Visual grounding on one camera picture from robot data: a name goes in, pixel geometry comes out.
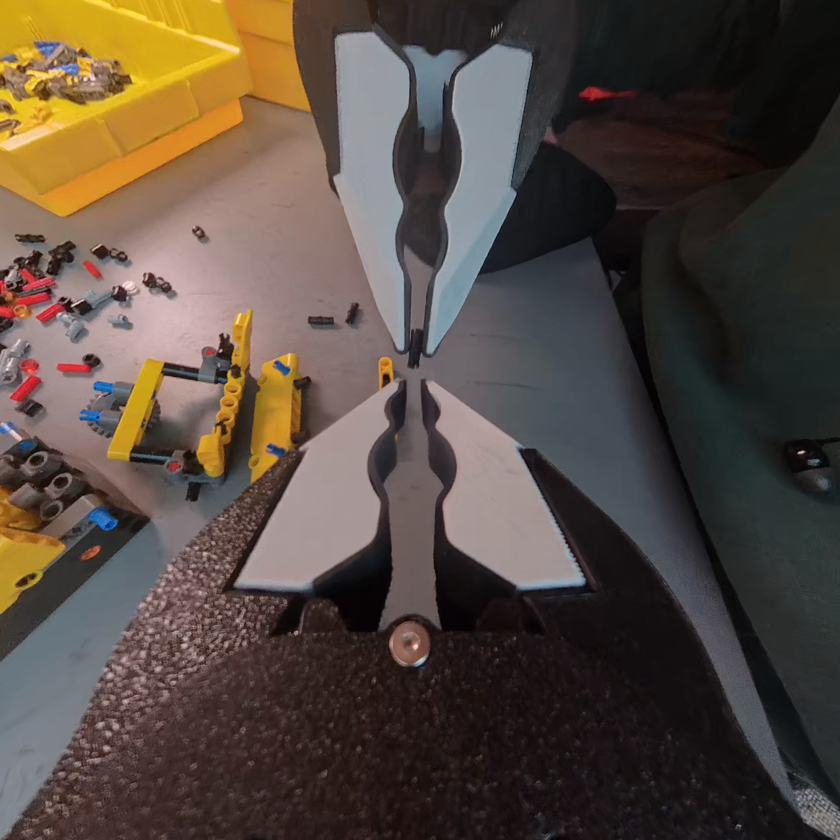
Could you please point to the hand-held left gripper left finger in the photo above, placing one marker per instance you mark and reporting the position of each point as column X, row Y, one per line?
column 315, row 518

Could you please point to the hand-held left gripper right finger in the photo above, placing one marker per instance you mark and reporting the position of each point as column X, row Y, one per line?
column 505, row 518

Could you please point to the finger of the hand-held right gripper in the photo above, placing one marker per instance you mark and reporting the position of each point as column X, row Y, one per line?
column 367, row 131
column 485, row 131

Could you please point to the yellow lego panel with pins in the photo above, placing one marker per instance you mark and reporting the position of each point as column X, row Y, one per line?
column 279, row 407

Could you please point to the yellow lego beam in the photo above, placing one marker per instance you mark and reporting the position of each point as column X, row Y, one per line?
column 386, row 371

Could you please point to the lego axle and gear assembly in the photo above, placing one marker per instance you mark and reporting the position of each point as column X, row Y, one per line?
column 141, row 407

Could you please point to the yellow lego robot body model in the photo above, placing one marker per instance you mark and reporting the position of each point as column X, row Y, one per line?
column 26, row 564

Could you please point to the pile of small lego pins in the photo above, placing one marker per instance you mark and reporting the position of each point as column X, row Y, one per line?
column 52, row 295

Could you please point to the heap of mixed lego parts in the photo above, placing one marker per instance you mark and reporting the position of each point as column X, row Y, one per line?
column 65, row 72

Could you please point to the yellow plastic bin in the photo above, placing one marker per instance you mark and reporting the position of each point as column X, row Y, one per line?
column 275, row 46
column 164, row 98

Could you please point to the black round device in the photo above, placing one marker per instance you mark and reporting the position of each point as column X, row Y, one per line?
column 807, row 459

